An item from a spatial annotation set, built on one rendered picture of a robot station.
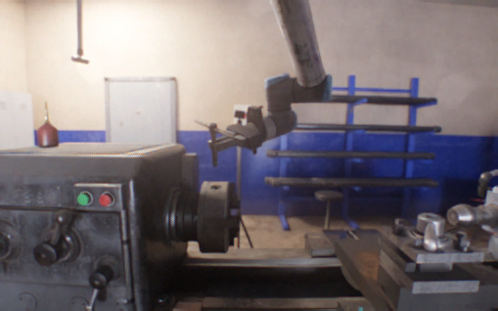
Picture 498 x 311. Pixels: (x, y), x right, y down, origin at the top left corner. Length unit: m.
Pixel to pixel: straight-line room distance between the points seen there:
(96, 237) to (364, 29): 4.30
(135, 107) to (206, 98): 1.10
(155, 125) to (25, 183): 3.34
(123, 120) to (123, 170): 3.59
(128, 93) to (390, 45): 4.09
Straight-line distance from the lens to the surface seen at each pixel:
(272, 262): 1.16
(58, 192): 0.80
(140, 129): 4.17
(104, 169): 0.74
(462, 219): 1.20
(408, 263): 0.76
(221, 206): 0.81
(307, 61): 0.76
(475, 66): 5.40
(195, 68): 4.05
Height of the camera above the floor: 1.41
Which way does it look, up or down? 7 degrees down
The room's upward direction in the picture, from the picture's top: 1 degrees clockwise
